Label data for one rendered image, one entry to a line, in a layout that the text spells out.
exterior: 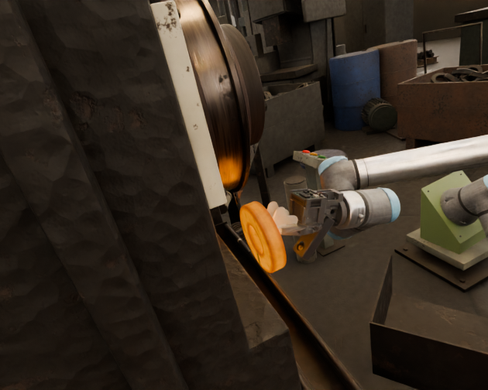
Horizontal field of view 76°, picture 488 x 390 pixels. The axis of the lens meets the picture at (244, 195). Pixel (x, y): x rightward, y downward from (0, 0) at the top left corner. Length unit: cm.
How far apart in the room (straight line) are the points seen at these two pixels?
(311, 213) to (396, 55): 388
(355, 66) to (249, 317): 383
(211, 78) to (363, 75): 367
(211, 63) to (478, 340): 72
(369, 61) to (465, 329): 363
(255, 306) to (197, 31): 44
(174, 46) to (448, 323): 74
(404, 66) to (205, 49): 406
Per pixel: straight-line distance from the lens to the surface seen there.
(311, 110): 351
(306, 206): 68
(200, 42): 58
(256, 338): 43
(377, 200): 81
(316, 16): 428
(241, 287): 50
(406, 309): 83
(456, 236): 180
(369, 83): 422
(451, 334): 81
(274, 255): 63
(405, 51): 452
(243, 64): 67
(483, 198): 168
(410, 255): 195
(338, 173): 94
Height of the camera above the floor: 119
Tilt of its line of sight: 24 degrees down
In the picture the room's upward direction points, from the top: 13 degrees counter-clockwise
